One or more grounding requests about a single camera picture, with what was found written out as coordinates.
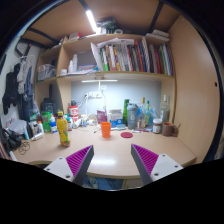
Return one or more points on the white wall power outlet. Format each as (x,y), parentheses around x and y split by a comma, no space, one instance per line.
(94,95)

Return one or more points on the red and white canister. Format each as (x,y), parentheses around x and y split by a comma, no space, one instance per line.
(73,111)

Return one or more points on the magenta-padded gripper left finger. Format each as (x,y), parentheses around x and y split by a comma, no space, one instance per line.
(63,166)

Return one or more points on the blue plastic bag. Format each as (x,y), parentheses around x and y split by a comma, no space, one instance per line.
(154,115)

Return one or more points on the black appliance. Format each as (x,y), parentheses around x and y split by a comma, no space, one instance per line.
(47,106)

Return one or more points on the white container with blue lid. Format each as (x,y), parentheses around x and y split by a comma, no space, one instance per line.
(53,126)

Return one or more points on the grey shaker bottle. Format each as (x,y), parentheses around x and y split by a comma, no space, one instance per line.
(132,118)

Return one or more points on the yellow drink bottle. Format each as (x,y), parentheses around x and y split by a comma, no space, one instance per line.
(63,131)

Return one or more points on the orange plastic cup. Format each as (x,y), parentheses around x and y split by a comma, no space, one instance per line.
(106,130)

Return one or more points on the hanging clothes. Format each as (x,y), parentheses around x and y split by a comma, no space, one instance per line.
(25,86)

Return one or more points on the brown mug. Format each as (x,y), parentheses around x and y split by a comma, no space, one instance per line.
(167,129)

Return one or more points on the yellow-capped clear bottle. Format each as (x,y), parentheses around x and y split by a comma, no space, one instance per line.
(143,113)

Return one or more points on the magenta pouch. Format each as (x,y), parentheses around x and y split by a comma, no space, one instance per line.
(101,116)

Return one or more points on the ceiling light tube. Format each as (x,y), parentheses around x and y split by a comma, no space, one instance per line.
(91,20)

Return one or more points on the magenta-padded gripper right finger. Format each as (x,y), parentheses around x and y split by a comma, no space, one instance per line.
(163,165)

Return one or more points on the white and blue carton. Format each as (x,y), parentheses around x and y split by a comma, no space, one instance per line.
(116,118)

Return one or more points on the dark green glass bottle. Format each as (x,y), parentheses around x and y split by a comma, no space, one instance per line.
(125,111)

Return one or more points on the clear glass bottle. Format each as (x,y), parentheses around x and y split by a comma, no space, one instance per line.
(165,111)

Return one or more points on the flat round red coaster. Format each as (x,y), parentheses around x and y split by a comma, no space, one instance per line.
(126,135)

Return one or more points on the white light bar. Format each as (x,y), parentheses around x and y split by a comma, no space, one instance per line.
(99,80)

